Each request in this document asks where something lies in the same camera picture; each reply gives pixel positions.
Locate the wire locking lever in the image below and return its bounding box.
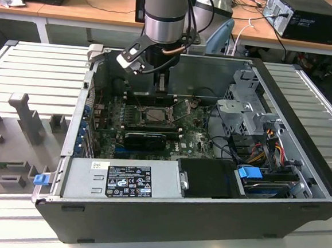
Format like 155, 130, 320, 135
133, 93, 147, 116

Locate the metal socket cover frame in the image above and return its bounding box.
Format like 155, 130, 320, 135
169, 96, 197, 124

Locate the silver topped CPU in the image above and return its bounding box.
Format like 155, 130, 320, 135
143, 107, 168, 124

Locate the CPU socket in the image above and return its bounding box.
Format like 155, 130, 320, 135
138, 102, 176, 128

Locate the black RAM slot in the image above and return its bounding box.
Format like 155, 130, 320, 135
124, 121, 181, 130
124, 123, 181, 132
124, 119, 182, 128

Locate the small black box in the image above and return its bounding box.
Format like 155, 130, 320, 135
133, 0, 147, 24

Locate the grey case latch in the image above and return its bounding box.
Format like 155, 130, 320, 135
85, 43, 104, 65

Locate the pale blue teach pendant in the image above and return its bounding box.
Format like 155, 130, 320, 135
204, 17, 236, 57

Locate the graphics card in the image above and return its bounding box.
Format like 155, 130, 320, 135
123, 131, 168, 153

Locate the metal drive cage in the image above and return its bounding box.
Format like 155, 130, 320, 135
212, 67, 293, 147

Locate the green motherboard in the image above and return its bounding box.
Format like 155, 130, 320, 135
85, 88, 225, 170

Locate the wooden desk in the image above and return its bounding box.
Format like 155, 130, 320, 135
227, 2, 332, 66
0, 0, 149, 53

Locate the black plastic shroud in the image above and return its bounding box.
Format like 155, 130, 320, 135
175, 156, 252, 203

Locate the grey power supply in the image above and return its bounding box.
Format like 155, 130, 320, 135
51, 151, 187, 209

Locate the blue disk carrier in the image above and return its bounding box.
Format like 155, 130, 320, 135
235, 165, 264, 189

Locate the black PC tower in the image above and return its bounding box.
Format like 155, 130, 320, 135
260, 0, 332, 46

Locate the black PC case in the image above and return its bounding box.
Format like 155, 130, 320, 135
27, 40, 332, 248

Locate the hard disk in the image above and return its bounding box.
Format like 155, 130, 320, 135
242, 177, 293, 201

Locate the blue case latch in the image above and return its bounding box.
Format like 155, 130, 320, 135
34, 173, 50, 187

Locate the grey parts rack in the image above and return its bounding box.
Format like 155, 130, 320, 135
0, 90, 75, 202

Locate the copper coloured hose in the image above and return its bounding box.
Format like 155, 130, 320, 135
162, 45, 189, 58

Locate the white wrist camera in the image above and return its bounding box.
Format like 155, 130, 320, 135
114, 33, 150, 77

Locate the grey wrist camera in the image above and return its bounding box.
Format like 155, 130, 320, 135
185, 30, 208, 55

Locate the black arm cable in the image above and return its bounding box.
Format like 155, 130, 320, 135
183, 0, 217, 52

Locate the yellow red black wire bundle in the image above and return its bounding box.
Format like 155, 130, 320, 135
247, 127, 288, 170

